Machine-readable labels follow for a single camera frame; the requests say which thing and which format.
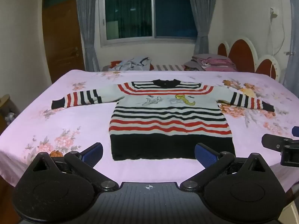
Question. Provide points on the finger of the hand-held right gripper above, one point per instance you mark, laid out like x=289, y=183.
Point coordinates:
x=271, y=141
x=296, y=131

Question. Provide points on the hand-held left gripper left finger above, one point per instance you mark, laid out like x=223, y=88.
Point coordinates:
x=93, y=156

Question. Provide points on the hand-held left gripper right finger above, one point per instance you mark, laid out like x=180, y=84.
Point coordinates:
x=206, y=156

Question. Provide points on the striped knit sweater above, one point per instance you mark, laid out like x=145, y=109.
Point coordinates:
x=170, y=121

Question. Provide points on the pile of loose clothes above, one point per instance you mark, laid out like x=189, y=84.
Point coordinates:
x=134, y=64

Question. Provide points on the bed with floral pink sheet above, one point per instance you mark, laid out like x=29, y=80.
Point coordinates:
x=88, y=121

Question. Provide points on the red and white headboard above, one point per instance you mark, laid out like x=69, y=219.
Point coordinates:
x=240, y=53

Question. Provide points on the stack of pink folded blankets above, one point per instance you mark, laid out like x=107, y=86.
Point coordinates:
x=212, y=61

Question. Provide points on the striped grey bedding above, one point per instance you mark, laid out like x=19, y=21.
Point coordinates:
x=168, y=67

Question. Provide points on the wooden bedside cabinet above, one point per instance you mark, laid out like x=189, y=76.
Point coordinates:
x=7, y=107

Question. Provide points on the grey curtain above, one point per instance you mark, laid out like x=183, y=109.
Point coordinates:
x=87, y=39
x=203, y=16

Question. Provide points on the brown wooden door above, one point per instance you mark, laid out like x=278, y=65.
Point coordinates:
x=63, y=39

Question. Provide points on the sliding glass window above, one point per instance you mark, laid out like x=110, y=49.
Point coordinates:
x=130, y=16

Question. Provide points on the white wall socket plug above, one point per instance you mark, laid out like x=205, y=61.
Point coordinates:
x=273, y=12

